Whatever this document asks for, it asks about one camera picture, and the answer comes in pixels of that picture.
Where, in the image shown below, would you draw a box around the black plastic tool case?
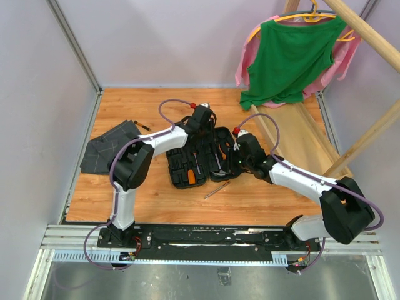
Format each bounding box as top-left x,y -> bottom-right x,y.
166,127 -> 241,189

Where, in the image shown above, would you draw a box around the wooden rack frame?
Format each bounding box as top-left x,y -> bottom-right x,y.
282,0 -> 400,178

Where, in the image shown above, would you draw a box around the yellow clothes hanger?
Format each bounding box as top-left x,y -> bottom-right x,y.
247,1 -> 354,43

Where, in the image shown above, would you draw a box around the claw hammer black handle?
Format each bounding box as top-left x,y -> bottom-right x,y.
211,118 -> 226,178

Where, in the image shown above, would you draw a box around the black-handled screwdriver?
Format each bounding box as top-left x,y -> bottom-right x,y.
193,152 -> 201,175

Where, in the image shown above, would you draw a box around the wooden tray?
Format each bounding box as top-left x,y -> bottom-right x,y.
250,103 -> 339,175

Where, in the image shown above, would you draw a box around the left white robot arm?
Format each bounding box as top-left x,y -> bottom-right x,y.
106,103 -> 213,248

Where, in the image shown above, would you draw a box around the green sleeveless shirt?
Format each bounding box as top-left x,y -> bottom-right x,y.
240,17 -> 346,110

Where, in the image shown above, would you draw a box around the orange-handled screwdriver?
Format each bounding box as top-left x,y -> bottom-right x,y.
187,169 -> 196,185

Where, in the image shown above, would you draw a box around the silver metal file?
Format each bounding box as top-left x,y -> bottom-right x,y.
204,181 -> 231,199

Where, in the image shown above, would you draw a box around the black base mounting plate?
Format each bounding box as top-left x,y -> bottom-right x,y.
97,224 -> 321,263

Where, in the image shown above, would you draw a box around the aluminium frame rail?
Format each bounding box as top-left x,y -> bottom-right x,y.
46,0 -> 103,94

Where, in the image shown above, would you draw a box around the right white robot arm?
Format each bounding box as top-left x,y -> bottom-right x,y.
233,127 -> 375,250

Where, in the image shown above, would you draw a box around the pink shirt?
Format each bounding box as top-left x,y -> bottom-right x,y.
235,16 -> 361,108

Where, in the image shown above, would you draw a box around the grey checked cloth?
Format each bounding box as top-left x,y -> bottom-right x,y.
80,120 -> 140,175

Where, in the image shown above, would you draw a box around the orange-black pliers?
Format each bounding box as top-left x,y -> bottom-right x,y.
218,142 -> 230,161

